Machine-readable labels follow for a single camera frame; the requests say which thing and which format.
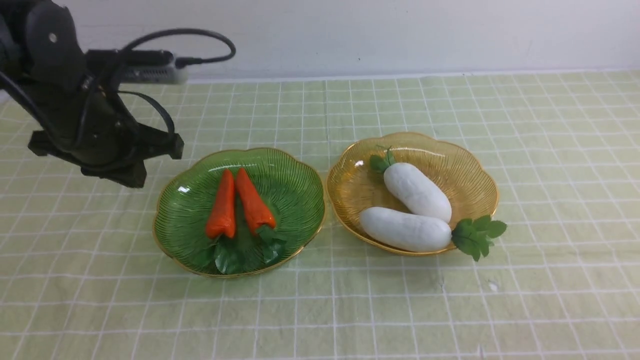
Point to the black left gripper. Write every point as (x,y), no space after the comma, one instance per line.
(114,146)

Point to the orange toy carrot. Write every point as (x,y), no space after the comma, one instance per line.
(259,218)
(222,247)

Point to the white toy radish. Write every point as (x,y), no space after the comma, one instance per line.
(411,186)
(426,234)

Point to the green ribbed plastic plate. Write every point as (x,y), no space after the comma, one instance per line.
(292,190)

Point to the amber ribbed plastic plate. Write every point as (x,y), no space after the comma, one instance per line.
(352,185)

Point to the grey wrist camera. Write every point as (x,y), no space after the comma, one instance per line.
(138,67)

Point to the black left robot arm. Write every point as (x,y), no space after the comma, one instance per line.
(46,72)

